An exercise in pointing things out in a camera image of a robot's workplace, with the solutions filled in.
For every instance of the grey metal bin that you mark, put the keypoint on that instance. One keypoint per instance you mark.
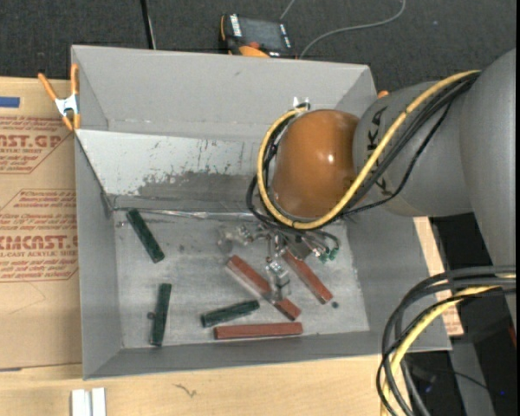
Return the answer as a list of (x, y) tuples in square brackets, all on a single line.
[(190, 271)]

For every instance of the red-brown flat block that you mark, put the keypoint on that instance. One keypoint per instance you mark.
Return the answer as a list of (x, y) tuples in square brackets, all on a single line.
[(312, 282), (258, 331), (247, 274)]

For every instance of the brown cardboard board red print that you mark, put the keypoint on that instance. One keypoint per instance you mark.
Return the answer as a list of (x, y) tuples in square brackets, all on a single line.
[(34, 310)]

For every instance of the dark green flat block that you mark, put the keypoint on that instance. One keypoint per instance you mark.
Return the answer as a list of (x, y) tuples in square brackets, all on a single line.
[(229, 313), (160, 314), (145, 235)]

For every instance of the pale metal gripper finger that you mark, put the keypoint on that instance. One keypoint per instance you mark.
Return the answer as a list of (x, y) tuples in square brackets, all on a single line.
[(242, 235), (279, 277)]

